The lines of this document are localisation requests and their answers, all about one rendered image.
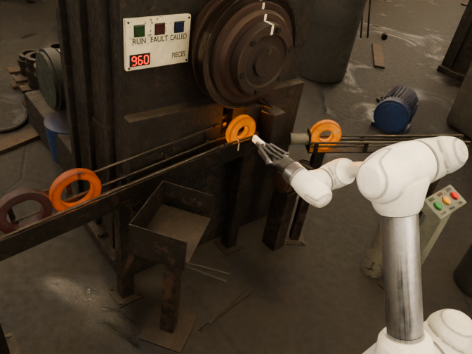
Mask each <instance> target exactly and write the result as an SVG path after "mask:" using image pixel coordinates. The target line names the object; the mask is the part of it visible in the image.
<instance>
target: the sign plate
mask: <svg viewBox="0 0 472 354"><path fill-rule="evenodd" d="M190 19H191V15H190V14H189V13H184V14H174V15H158V16H148V17H139V18H124V19H123V26H124V69H125V70H126V71H131V70H139V69H144V68H149V67H157V66H162V65H171V64H176V63H184V62H187V61H188V50H189V39H190ZM176 22H184V28H183V32H175V23H176ZM157 24H165V30H164V34H155V27H156V25H157ZM142 25H144V26H145V36H142V37H135V26H142ZM140 55H141V56H142V57H139V56H140ZM145 55H147V56H145ZM144 56H145V59H144ZM148 56H149V58H148ZM133 57H136V58H133ZM138 57H139V60H141V61H139V60H138ZM132 58H133V61H134V60H136V61H137V65H136V62H133V61H132ZM148 60H149V62H148ZM138 61H139V64H142V65H139V64H138ZM142 61H143V63H142ZM144 61H145V63H147V64H145V63H144ZM133 65H134V66H133Z"/></svg>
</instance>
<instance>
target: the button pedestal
mask: <svg viewBox="0 0 472 354"><path fill-rule="evenodd" d="M448 187H450V188H451V190H450V191H449V192H448V191H446V189H447V188H448ZM440 192H442V193H443V195H442V196H440V197H439V196H438V195H437V194H438V193H440ZM451 192H456V193H457V194H458V195H459V199H454V198H453V197H452V196H451ZM432 197H433V198H434V199H435V200H433V201H432V202H430V201H429V200H428V199H430V198H432ZM443 197H449V198H450V200H451V204H446V203H444V202H443ZM435 202H439V203H441V204H442V209H441V210H438V209H436V208H435V206H434V203H435ZM465 203H466V201H465V200H464V198H463V197H462V196H461V195H460V194H459V193H458V192H457V191H456V190H455V189H454V188H453V187H452V186H451V185H448V186H447V187H445V188H443V189H442V190H440V191H438V192H436V193H435V194H433V195H431V196H430V197H427V198H426V199H425V200H424V206H423V207H422V209H421V211H422V212H423V213H424V214H425V218H424V220H423V222H422V224H421V226H420V227H419V235H420V252H421V266H422V265H423V263H424V261H425V260H426V257H427V256H428V254H429V252H430V250H431V249H432V247H433V245H434V244H435V241H436V240H437V238H438V236H439V235H440V233H441V231H442V230H443V228H444V226H445V224H446V222H447V220H448V219H449V217H450V215H451V214H452V212H454V211H456V210H457V209H458V208H460V207H462V206H463V205H464V204H465ZM377 284H378V285H379V286H380V287H381V288H382V289H383V290H384V279H382V280H381V281H380V282H378V283H377Z"/></svg>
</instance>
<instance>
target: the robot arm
mask: <svg viewBox="0 0 472 354"><path fill-rule="evenodd" d="M252 141H253V142H254V143H255V144H256V146H257V147H258V153H259V154H260V156H261V157H262V158H263V160H264V161H265V165H266V166H268V165H269V164H272V165H273V166H275V167H276V168H277V170H278V171H279V172H280V173H281V174H282V177H283V179H285V180H286V182H288V183H289V184H290V185H291V186H292V187H293V188H294V190H295V191H296V193H297V194H298V195H299V196H300V197H301V198H303V199H304V200H305V201H307V203H309V204H311V205H313V206H314V207H317V208H321V207H324V206H326V205H327V204H328V203H329V202H330V201H331V199H332V192H331V190H334V189H336V188H337V189H338V188H341V187H343V186H345V185H348V184H350V183H352V182H353V181H354V180H355V177H356V181H357V185H358V189H359V191H360V192H361V193H362V195H363V196H364V197H366V198H367V199H368V200H369V201H371V203H372V206H373V207H374V209H375V211H376V212H377V213H378V214H379V221H380V232H381V253H382V265H383V286H384V297H385V309H386V327H385V328H383V329H382V330H381V331H380V333H379V335H378V340H377V343H376V348H375V351H374V354H472V320H471V319H470V318H469V317H468V316H467V315H465V314H464V313H462V312H460V311H458V310H454V309H449V308H446V309H442V310H439V311H436V312H434V313H432V314H431V315H430V316H429V317H428V318H427V320H426V321H425V322H424V319H423V302H422V285H421V252H420V235H419V212H420V211H421V209H422V207H423V206H424V200H425V198H426V193H427V191H428V187H429V184H431V183H432V182H434V181H436V180H438V179H440V178H442V177H443V176H445V175H446V174H449V173H453V172H455V171H456V170H458V169H460V168H461V167H462V166H463V165H465V163H466V160H467V159H468V150H467V147H466V144H465V143H464V142H463V141H462V140H460V139H458V138H455V137H451V136H438V137H434V138H421V139H415V140H409V141H403V142H399V143H395V144H392V145H389V146H386V147H383V148H381V149H380V150H377V151H376V152H374V153H372V154H371V155H370V156H368V158H366V160H365V161H363V162H352V161H351V160H350V159H346V158H340V159H335V160H333V161H331V162H328V163H326V164H325V165H323V166H321V167H320V168H319V169H316V170H310V171H308V170H307V169H306V168H304V167H303V166H302V165H300V164H299V163H298V162H295V161H294V160H292V159H291V158H290V157H289V153H288V152H285V151H284V150H282V149H280V148H279V147H277V146H276V145H273V144H272V143H270V144H268V143H265V142H264V141H263V140H261V139H260V138H259V137H258V136H257V135H253V138H252Z"/></svg>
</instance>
